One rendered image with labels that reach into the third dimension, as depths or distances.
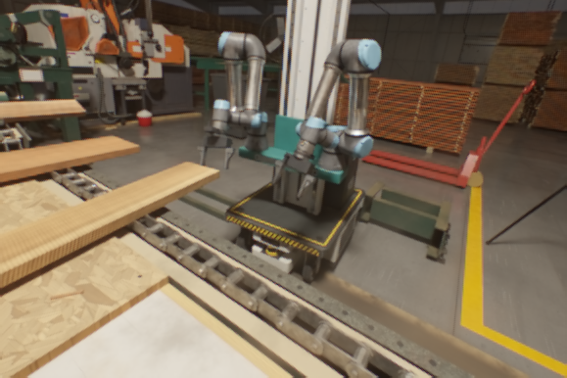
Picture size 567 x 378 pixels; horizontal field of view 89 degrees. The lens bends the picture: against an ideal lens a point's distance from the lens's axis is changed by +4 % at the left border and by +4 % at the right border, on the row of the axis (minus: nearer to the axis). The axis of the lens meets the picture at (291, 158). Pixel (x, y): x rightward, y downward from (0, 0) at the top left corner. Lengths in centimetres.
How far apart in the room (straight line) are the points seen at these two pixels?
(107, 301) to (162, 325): 12
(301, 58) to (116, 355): 155
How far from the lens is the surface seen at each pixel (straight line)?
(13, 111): 178
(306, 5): 177
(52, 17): 408
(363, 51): 126
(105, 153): 125
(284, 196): 194
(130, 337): 57
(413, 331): 181
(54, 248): 73
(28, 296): 71
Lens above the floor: 126
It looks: 19 degrees down
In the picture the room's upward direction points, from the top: 5 degrees clockwise
